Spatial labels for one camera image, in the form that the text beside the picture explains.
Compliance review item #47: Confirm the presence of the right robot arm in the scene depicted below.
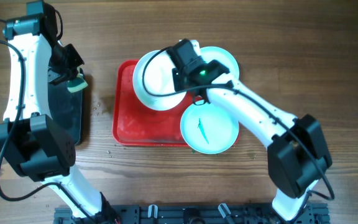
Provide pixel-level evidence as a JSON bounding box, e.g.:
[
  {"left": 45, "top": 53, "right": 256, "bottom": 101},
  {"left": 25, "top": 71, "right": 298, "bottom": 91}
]
[{"left": 165, "top": 39, "right": 334, "bottom": 221}]

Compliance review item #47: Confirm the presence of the white plate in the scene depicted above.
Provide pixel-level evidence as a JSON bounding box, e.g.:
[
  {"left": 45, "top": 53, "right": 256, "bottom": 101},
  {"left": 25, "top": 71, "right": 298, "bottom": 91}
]
[{"left": 132, "top": 50, "right": 186, "bottom": 111}]

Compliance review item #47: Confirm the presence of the red plastic tray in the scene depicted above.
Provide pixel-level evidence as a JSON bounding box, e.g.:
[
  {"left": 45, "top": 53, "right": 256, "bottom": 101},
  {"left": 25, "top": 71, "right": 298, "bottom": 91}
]
[{"left": 112, "top": 60, "right": 192, "bottom": 147}]

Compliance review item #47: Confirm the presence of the light blue plate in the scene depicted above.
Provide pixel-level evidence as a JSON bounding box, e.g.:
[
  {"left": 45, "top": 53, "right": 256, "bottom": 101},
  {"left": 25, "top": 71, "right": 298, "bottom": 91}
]
[
  {"left": 200, "top": 46, "right": 240, "bottom": 79},
  {"left": 180, "top": 100, "right": 239, "bottom": 154}
]

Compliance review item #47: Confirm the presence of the green yellow sponge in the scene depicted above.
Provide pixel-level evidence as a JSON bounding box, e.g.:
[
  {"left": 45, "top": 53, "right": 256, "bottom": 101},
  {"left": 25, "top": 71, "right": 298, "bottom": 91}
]
[{"left": 67, "top": 67, "right": 88, "bottom": 93}]

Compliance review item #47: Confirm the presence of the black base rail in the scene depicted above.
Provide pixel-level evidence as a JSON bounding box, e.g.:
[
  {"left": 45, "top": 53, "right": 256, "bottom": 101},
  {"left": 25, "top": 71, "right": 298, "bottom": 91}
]
[{"left": 53, "top": 203, "right": 331, "bottom": 224}]

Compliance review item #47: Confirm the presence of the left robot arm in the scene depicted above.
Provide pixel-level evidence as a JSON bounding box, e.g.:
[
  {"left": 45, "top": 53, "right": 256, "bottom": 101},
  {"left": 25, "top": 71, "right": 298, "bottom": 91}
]
[{"left": 0, "top": 1, "right": 121, "bottom": 223}]

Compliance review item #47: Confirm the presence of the black rectangular tray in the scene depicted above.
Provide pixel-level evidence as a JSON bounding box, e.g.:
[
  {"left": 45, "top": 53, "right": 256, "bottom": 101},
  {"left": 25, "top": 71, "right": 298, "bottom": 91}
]
[{"left": 48, "top": 81, "right": 84, "bottom": 145}]

